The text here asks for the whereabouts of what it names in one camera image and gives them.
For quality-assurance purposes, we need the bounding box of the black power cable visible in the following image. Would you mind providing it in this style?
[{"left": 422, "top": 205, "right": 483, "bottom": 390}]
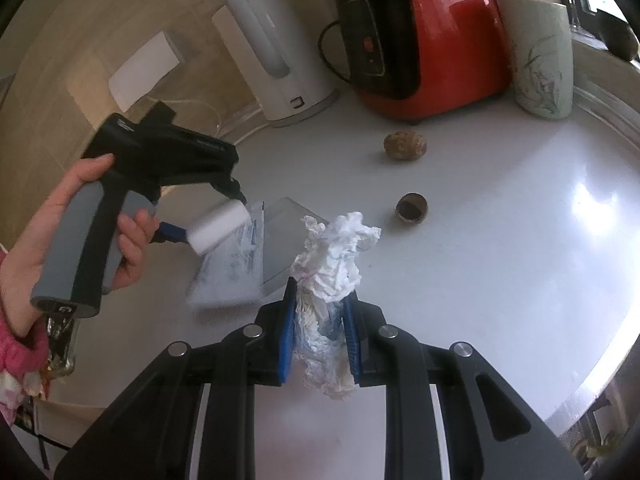
[{"left": 318, "top": 19, "right": 353, "bottom": 85}]

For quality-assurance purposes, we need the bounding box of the brown walnut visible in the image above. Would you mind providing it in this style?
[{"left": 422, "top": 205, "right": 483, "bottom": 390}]
[{"left": 383, "top": 131, "right": 429, "bottom": 162}]

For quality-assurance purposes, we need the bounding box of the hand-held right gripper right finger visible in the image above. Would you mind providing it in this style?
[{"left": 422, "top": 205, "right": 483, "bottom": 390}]
[{"left": 341, "top": 290, "right": 586, "bottom": 480}]

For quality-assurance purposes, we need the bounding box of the white printed ceramic cup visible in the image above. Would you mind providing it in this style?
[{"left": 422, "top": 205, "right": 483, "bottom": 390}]
[{"left": 496, "top": 0, "right": 574, "bottom": 120}]

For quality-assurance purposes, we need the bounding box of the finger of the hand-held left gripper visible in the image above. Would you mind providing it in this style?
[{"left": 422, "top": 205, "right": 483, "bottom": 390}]
[
  {"left": 149, "top": 220, "right": 195, "bottom": 246},
  {"left": 212, "top": 175, "right": 249, "bottom": 207}
]

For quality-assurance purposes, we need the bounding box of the person's left hand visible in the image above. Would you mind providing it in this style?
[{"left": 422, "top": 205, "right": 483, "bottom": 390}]
[{"left": 0, "top": 154, "right": 160, "bottom": 338}]

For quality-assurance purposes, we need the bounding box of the white wall socket cover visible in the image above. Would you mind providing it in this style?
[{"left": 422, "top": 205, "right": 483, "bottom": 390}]
[{"left": 107, "top": 31, "right": 185, "bottom": 111}]

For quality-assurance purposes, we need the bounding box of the white electric kettle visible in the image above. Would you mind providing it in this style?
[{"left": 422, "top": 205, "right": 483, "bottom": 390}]
[{"left": 211, "top": 0, "right": 340, "bottom": 128}]

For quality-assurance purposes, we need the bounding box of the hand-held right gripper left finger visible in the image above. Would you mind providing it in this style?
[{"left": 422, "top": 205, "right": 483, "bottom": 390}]
[{"left": 54, "top": 276, "right": 301, "bottom": 480}]

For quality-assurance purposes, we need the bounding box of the black red blender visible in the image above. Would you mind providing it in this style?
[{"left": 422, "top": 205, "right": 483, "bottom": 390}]
[{"left": 334, "top": 0, "right": 512, "bottom": 123}]

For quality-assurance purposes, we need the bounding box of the clear plastic sheet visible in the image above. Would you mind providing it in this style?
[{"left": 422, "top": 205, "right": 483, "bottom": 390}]
[{"left": 186, "top": 196, "right": 331, "bottom": 311}]

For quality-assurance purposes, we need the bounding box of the white tissue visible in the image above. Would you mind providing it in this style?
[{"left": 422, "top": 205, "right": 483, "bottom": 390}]
[{"left": 291, "top": 211, "right": 382, "bottom": 401}]

